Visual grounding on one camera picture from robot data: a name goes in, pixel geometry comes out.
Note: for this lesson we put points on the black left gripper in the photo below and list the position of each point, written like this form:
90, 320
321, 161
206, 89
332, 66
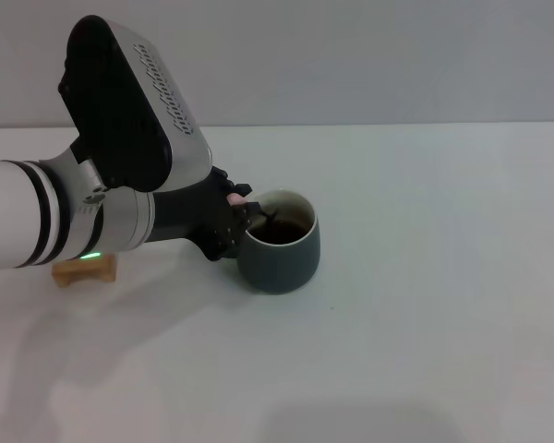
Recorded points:
184, 214

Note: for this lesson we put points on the dark grey ceramic coffee cup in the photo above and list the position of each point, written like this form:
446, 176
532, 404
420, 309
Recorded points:
281, 267

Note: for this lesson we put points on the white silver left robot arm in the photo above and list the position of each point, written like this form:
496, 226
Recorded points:
27, 212

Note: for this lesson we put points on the light wooden spoon rest block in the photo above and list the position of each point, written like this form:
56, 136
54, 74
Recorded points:
87, 272

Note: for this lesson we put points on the black silver wrist camera box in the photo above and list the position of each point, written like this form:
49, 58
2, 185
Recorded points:
120, 111

